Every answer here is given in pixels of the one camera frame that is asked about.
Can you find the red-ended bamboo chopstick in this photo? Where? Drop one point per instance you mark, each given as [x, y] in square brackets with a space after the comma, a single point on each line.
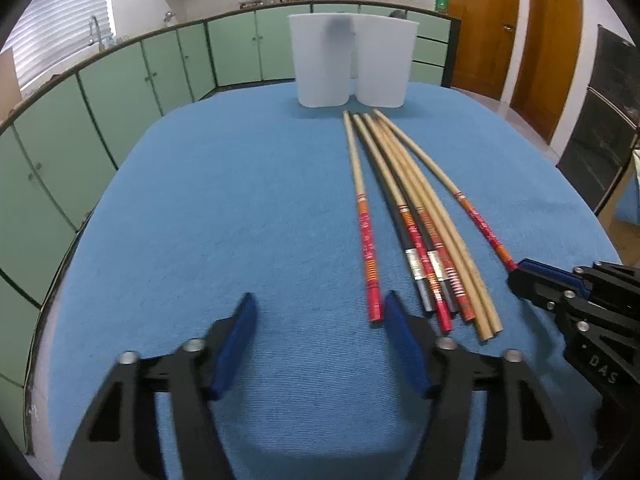
[374, 301]
[465, 309]
[441, 309]
[459, 196]

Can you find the green lower kitchen cabinets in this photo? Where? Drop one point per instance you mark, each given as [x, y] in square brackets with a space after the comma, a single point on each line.
[62, 146]

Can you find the white window blinds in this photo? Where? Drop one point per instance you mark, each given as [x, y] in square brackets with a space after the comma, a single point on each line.
[49, 31]

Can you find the plain bamboo chopstick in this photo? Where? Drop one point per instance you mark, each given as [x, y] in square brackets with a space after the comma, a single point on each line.
[484, 332]
[474, 285]

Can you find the dark glass cabinet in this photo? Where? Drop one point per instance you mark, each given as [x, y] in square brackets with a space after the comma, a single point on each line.
[607, 127]

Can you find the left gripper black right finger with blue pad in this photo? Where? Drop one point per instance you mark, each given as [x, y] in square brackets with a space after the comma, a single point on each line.
[489, 418]

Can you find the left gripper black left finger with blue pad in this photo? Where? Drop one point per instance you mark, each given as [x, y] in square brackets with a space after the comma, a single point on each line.
[119, 436]

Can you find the blue table cloth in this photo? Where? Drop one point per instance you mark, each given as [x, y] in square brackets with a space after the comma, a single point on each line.
[250, 192]

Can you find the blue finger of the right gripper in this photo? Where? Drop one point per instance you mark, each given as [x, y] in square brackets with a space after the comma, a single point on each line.
[567, 279]

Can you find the white two-compartment utensil holder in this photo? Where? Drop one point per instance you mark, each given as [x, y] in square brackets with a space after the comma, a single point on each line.
[339, 56]

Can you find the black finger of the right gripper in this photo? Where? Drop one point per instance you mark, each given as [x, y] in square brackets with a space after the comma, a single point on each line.
[540, 291]

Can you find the brown wooden door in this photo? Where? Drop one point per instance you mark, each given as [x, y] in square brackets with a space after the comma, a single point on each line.
[554, 31]
[486, 37]

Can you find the chrome sink faucet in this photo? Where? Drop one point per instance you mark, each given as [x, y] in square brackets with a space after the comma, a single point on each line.
[95, 33]

